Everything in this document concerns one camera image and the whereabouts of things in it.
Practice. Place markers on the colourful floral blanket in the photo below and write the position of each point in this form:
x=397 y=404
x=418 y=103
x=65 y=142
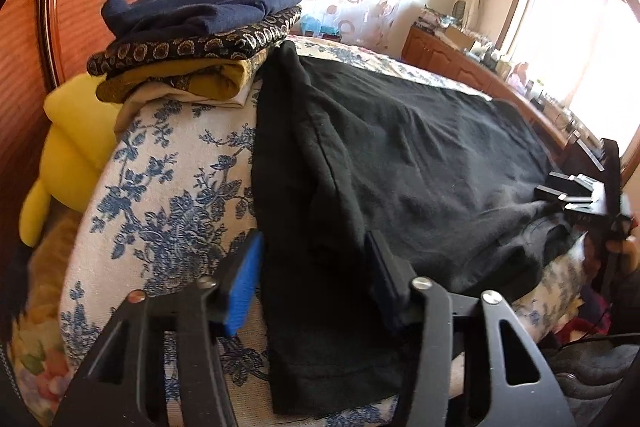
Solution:
x=40 y=307

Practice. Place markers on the mustard yellow folded garment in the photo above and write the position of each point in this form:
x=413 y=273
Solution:
x=200 y=79

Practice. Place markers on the cream folded garment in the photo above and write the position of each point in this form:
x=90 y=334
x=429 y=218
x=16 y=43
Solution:
x=150 y=102

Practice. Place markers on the clutter of small things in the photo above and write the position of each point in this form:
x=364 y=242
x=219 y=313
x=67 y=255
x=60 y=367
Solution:
x=495 y=57

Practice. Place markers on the teal cloth bundle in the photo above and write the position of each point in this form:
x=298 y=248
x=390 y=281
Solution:
x=317 y=28

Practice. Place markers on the dark red printed cloth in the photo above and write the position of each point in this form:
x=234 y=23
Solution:
x=585 y=322

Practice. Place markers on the person's right hand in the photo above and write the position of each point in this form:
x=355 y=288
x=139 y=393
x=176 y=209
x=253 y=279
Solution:
x=627 y=249

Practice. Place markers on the wooden cabinet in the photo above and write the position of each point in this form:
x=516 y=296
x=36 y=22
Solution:
x=450 y=62

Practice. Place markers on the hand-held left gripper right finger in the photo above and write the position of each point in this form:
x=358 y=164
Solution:
x=387 y=287

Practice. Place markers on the black t-shirt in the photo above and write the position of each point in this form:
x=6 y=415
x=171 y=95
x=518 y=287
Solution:
x=390 y=157

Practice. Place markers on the blue floral bedsheet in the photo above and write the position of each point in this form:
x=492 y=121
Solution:
x=170 y=207

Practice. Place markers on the window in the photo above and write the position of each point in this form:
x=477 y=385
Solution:
x=580 y=42

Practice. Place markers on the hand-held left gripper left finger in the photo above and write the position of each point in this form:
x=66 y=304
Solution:
x=245 y=287

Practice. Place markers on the cardboard box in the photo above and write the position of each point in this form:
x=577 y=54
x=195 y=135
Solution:
x=457 y=38

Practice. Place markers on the yellow plush toy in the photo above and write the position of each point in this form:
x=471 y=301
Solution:
x=75 y=147

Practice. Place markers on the navy folded garment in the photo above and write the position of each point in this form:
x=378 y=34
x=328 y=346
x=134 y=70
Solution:
x=200 y=7

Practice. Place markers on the dark patterned folded garment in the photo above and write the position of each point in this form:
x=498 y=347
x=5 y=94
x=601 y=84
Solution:
x=200 y=47

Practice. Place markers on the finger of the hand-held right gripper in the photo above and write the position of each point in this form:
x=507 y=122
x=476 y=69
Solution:
x=565 y=198
x=575 y=181

